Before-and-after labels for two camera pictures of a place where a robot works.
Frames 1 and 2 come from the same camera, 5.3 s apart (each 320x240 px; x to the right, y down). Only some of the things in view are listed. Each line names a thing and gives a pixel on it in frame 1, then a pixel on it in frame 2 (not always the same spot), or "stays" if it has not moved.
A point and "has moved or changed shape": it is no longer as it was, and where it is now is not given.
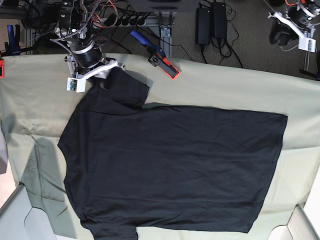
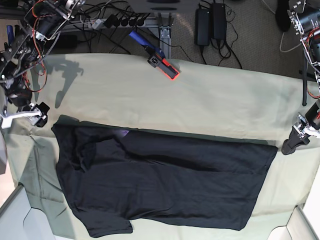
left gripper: [99, 70] to [32, 114]
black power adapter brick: [203, 25] stays
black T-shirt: [130, 167] has moved or changed shape
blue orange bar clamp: [158, 58] stays
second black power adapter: [219, 20] stays
